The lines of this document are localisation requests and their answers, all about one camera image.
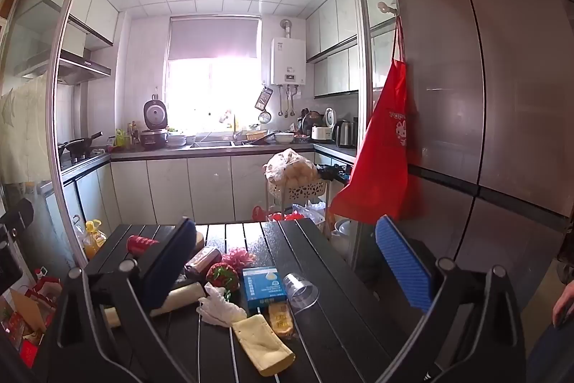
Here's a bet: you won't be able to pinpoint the white water heater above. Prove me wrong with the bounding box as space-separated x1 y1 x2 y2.
270 37 307 87

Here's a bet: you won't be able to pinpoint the clear plastic cup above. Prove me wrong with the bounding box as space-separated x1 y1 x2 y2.
282 272 320 316

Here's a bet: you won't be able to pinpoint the black wok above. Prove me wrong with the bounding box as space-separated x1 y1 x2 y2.
57 131 104 162

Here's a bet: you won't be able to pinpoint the steel range hood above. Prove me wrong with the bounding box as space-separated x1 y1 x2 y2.
15 48 112 86

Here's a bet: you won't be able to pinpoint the red and white plastic bags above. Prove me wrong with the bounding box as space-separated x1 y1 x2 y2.
269 204 330 226

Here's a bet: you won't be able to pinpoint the black plastic bag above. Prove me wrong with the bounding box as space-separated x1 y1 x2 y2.
316 163 353 187

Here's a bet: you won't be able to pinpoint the brown steel refrigerator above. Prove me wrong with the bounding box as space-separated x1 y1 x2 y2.
395 0 574 321

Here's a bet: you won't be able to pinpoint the dark rice cooker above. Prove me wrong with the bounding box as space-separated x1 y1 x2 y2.
141 93 170 151

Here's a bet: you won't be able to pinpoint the yellow sponge block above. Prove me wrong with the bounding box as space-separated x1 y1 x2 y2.
231 313 296 377

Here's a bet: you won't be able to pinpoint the cream bread stick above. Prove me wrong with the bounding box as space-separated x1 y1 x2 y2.
150 281 206 318

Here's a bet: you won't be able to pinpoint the grey roller blind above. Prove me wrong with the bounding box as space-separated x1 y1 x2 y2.
168 17 262 62

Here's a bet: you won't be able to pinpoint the small yellow snack packet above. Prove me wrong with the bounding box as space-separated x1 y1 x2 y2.
268 302 298 339

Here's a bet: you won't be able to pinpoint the red strawberry toy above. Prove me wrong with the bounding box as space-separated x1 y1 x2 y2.
205 263 241 292

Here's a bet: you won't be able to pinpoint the cardboard box with red packs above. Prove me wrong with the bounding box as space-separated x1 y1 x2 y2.
0 274 64 368

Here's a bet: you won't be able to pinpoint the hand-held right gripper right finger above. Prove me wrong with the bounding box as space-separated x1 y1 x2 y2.
374 215 527 383

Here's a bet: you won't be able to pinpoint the white packet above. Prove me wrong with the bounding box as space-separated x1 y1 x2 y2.
185 247 223 279

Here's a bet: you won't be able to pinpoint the clear bag of potatoes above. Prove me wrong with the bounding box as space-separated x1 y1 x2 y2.
264 148 319 187

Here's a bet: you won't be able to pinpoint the yellow bag on floor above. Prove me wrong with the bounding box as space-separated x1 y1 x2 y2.
84 220 108 258

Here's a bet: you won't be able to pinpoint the kitchen window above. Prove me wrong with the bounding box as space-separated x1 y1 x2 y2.
166 58 262 133

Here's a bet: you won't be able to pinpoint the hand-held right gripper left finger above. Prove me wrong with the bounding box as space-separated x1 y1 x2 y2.
42 216 198 383

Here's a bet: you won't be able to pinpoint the red white snack bag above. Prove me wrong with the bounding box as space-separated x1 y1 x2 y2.
221 248 257 274

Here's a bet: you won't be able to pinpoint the white lower kitchen cabinets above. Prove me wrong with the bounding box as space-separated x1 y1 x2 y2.
60 152 315 226

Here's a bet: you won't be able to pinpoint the red chips can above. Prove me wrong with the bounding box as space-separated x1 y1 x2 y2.
126 235 161 255

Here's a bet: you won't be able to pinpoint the steel electric kettle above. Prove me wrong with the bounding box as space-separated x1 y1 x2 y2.
334 120 355 149

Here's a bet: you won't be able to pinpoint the white tissue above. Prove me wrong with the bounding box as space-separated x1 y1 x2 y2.
196 282 249 327

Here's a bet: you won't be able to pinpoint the blue paper box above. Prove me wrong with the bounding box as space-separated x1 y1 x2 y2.
242 265 289 313

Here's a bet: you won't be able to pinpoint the white basket cart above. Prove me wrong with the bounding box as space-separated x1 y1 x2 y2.
266 178 333 232

